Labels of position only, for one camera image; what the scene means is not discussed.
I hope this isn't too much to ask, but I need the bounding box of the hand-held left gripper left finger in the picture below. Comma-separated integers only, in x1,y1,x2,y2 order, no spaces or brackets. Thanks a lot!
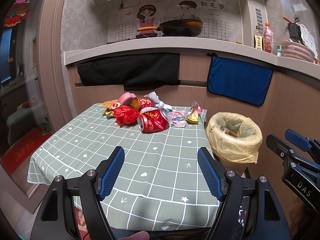
30,146,125,240

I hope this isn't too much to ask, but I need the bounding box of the black frying pan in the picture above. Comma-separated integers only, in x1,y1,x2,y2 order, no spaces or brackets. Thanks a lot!
137,15,203,37

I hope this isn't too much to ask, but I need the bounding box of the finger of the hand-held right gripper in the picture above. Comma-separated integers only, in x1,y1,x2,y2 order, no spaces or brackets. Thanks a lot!
266,134,296,161
285,129,320,153

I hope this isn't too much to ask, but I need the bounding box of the cartoon wall sticker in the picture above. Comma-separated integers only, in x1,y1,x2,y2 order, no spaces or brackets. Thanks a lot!
107,0,243,43

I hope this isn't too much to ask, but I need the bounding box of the orange drink bottle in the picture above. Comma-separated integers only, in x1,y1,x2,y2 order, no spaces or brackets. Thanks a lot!
263,23,275,54

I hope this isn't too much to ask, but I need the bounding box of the black cloth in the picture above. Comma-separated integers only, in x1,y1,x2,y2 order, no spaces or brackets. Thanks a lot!
77,53,181,91

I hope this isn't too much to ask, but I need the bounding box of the colourful printed snack wrapper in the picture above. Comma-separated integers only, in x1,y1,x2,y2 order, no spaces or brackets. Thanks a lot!
171,110,188,128

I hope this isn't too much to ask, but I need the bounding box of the red door mat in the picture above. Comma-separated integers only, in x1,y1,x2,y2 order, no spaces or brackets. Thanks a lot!
2,127,53,173

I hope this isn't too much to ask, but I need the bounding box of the red paper cup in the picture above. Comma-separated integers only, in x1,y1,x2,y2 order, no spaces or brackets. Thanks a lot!
132,97,157,112

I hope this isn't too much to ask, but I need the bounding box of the blue towel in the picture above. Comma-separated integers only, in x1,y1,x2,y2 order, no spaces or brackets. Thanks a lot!
206,54,273,106

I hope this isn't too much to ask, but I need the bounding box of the silver blue foil wrapper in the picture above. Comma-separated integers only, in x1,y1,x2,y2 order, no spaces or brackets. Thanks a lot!
156,101,173,113

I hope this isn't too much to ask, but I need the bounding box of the green checkered tablecloth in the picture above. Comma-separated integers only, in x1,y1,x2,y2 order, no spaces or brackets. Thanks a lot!
27,102,227,232

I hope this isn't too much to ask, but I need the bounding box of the red window decoration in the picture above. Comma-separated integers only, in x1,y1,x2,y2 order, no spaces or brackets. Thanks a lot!
4,0,42,28

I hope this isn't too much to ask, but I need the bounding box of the red plastic bag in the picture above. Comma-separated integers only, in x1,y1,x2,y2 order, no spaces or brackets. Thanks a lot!
114,106,139,125

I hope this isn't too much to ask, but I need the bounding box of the trash bin with yellow bag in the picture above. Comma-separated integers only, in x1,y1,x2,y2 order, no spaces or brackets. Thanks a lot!
205,112,262,164

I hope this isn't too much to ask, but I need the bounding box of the clear sauce bottle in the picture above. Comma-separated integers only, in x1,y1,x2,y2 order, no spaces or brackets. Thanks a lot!
254,26,264,49

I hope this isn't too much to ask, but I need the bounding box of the pink plastic basket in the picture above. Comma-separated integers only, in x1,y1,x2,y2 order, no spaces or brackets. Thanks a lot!
279,39,317,62

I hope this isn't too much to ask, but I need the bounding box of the crushed red drink can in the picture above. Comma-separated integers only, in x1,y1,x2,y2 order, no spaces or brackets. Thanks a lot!
137,109,170,133

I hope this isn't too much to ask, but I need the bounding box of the yellow snack wrapper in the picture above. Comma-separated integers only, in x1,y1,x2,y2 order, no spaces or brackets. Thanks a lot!
187,111,201,125

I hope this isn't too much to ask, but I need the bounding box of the pink purple eggplant sponge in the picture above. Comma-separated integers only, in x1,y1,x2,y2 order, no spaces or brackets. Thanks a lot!
118,92,137,106

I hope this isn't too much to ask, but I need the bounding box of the person's left hand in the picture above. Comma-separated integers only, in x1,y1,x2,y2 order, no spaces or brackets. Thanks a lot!
116,231,151,240

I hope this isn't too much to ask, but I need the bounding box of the black utensil holder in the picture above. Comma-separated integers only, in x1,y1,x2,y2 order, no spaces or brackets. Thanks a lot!
287,22,302,42

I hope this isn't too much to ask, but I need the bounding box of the crumpled clear plastic wrapper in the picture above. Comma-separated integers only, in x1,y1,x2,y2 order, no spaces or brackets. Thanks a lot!
144,92,160,104

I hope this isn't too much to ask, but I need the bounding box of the pink candy wrapper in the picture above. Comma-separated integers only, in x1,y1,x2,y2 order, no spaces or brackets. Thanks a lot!
190,101,202,114

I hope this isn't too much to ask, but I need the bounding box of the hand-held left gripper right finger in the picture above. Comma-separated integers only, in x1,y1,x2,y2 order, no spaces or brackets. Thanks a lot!
197,147,292,240

